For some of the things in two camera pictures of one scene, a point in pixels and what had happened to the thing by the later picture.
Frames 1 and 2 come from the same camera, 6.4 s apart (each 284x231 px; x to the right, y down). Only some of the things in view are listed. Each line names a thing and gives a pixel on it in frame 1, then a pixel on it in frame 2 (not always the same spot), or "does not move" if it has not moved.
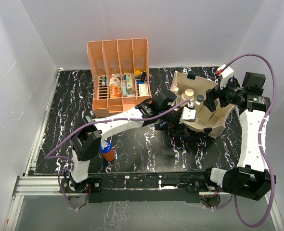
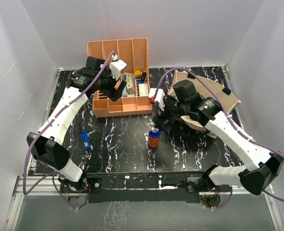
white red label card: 143,89 does not move
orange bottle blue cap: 108,152 → 154,138
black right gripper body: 228,95 → 173,109
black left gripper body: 172,118 → 106,81
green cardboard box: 130,89 does not move
